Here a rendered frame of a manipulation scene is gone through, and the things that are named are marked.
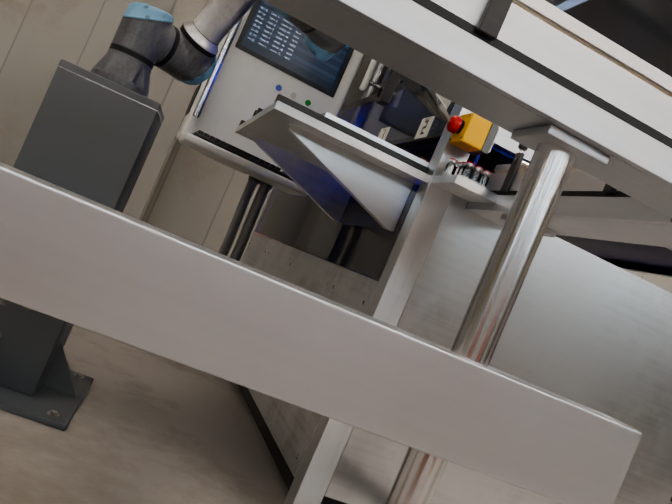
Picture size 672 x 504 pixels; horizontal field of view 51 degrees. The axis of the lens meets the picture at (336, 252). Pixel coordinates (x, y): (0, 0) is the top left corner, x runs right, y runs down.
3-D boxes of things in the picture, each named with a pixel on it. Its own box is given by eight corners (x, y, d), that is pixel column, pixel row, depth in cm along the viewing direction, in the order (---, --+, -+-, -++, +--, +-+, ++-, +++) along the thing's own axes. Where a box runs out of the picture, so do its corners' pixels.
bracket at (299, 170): (337, 221, 225) (353, 184, 226) (339, 222, 223) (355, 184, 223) (239, 177, 216) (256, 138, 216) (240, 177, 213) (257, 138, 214)
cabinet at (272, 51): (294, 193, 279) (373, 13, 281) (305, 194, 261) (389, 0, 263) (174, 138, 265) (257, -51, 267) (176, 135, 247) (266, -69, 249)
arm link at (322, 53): (289, 21, 155) (326, -12, 151) (321, 47, 164) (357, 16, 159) (297, 45, 151) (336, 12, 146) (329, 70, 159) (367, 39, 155)
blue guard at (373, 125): (287, 161, 358) (302, 128, 359) (444, 132, 172) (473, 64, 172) (286, 161, 358) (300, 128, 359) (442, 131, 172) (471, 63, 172)
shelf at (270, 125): (366, 194, 236) (369, 189, 236) (455, 197, 169) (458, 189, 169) (234, 132, 223) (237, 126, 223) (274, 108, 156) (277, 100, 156)
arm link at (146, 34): (101, 40, 181) (123, -8, 181) (144, 65, 191) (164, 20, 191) (124, 44, 173) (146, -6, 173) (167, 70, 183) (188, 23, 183)
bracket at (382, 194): (389, 230, 177) (409, 183, 178) (393, 231, 174) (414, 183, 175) (266, 174, 168) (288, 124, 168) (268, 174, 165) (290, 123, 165)
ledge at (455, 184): (480, 207, 169) (483, 199, 169) (507, 208, 156) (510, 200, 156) (430, 183, 165) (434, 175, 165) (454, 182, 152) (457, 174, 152)
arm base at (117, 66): (84, 70, 172) (100, 33, 173) (92, 81, 187) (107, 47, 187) (143, 97, 175) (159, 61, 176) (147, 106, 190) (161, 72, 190)
